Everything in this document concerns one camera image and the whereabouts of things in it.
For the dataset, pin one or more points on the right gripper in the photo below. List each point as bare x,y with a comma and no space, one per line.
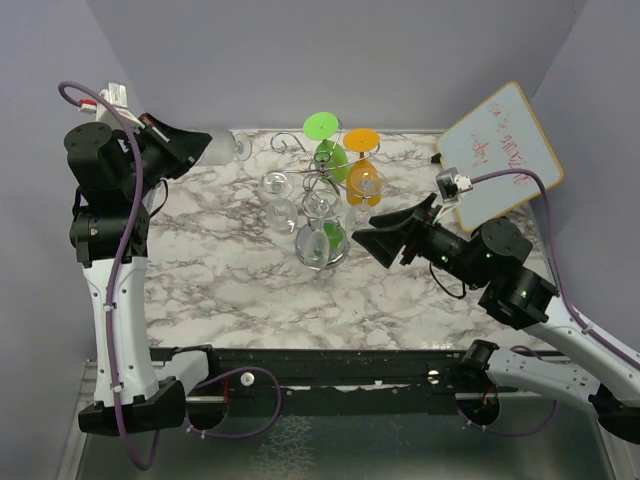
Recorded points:
384,244

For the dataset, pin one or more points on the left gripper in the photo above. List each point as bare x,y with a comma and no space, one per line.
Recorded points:
182,147

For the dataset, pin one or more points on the clear wine glass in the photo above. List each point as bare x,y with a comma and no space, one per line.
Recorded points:
281,213
364,188
225,146
318,206

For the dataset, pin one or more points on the orange plastic wine glass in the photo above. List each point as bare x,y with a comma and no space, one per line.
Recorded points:
363,141

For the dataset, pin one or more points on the green plastic wine glass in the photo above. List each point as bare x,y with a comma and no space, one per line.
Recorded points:
329,156

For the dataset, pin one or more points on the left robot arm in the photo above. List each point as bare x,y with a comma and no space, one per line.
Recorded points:
137,389

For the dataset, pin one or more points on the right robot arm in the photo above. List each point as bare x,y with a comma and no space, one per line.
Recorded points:
603,376

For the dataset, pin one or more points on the chrome wine glass rack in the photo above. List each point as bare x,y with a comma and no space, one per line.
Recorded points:
308,179

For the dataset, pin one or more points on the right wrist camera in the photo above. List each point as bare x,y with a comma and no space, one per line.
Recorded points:
451,186

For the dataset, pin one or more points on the whiteboard with yellow frame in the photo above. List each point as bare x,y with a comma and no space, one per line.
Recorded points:
501,133

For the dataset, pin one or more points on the black front table rail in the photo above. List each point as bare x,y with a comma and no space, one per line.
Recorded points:
308,382

